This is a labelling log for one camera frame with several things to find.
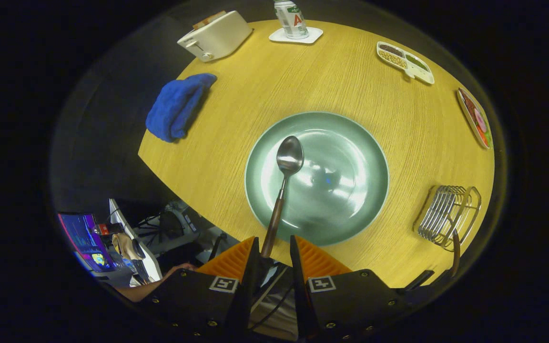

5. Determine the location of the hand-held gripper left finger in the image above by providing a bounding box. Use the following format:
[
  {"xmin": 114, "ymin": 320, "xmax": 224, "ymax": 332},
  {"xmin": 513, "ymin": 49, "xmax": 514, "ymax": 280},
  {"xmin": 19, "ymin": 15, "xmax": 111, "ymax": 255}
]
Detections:
[{"xmin": 141, "ymin": 236, "xmax": 261, "ymax": 338}]

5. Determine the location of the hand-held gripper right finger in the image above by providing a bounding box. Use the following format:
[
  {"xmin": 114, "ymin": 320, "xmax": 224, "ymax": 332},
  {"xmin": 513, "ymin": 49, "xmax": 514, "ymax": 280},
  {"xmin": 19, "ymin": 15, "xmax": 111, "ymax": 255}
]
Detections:
[{"xmin": 290, "ymin": 235, "xmax": 413, "ymax": 343}]

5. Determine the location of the spoon with wooden handle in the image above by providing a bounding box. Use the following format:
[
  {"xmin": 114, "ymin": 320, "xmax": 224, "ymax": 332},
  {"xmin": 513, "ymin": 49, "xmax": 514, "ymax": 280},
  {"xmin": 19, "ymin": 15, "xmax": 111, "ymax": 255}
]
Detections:
[{"xmin": 260, "ymin": 136, "xmax": 305, "ymax": 260}]

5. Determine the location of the fork with wooden handle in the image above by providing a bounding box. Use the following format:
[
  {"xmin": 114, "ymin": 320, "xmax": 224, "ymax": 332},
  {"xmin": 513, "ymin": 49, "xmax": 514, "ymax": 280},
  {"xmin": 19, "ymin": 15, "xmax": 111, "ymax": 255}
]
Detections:
[{"xmin": 450, "ymin": 229, "xmax": 462, "ymax": 278}]

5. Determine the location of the pale green plate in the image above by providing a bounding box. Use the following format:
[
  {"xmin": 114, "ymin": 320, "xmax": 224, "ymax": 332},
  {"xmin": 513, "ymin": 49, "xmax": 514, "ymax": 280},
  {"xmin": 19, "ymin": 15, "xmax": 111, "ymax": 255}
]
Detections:
[{"xmin": 244, "ymin": 111, "xmax": 390, "ymax": 246}]

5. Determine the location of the white flat panel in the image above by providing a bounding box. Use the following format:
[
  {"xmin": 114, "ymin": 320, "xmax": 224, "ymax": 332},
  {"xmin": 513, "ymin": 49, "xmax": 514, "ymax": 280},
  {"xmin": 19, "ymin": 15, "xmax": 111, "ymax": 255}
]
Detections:
[{"xmin": 109, "ymin": 199, "xmax": 163, "ymax": 282}]

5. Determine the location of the computer monitor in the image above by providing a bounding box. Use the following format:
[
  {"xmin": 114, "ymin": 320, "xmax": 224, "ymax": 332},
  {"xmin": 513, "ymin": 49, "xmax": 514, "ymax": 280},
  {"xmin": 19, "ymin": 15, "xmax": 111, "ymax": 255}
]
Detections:
[{"xmin": 58, "ymin": 213, "xmax": 116, "ymax": 273}]

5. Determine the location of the blue towel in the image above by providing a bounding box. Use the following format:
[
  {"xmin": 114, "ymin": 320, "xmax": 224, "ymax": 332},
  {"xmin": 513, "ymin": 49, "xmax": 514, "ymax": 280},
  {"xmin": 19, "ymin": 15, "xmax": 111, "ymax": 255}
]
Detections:
[{"xmin": 145, "ymin": 73, "xmax": 217, "ymax": 143}]

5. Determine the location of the white toaster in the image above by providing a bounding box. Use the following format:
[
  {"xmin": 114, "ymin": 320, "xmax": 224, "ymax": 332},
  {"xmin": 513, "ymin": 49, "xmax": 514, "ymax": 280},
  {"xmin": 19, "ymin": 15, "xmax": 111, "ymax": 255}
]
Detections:
[{"xmin": 177, "ymin": 10, "xmax": 253, "ymax": 62}]

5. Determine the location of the plate with meat and salad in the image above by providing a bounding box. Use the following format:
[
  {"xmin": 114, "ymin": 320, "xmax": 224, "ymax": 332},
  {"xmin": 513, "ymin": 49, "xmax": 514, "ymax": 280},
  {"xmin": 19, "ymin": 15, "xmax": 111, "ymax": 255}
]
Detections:
[{"xmin": 457, "ymin": 87, "xmax": 493, "ymax": 150}]

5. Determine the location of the white divided dish with beans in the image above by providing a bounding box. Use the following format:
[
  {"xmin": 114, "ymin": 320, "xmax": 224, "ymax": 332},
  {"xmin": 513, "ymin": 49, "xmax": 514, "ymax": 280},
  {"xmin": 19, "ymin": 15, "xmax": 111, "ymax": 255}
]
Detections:
[{"xmin": 376, "ymin": 41, "xmax": 435, "ymax": 85}]

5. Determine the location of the white square coaster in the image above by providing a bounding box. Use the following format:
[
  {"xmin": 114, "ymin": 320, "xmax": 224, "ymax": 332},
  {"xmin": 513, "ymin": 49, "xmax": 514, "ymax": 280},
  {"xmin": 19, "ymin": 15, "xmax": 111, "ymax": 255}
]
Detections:
[{"xmin": 269, "ymin": 27, "xmax": 324, "ymax": 44}]

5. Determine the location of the brown toast slice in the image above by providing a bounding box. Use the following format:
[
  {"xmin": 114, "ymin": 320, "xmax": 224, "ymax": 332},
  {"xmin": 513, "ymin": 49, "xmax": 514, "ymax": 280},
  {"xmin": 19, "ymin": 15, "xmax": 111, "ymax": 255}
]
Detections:
[{"xmin": 193, "ymin": 10, "xmax": 227, "ymax": 30}]

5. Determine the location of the drink can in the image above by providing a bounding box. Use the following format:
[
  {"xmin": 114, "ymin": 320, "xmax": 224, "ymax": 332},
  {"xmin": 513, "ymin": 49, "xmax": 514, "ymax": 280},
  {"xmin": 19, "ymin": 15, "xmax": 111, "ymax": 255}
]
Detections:
[{"xmin": 274, "ymin": 0, "xmax": 309, "ymax": 40}]

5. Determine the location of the metal wire basket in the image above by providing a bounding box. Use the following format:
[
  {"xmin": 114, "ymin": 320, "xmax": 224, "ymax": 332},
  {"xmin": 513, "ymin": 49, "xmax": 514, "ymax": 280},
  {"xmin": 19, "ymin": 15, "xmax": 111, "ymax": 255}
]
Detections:
[{"xmin": 413, "ymin": 185, "xmax": 482, "ymax": 252}]

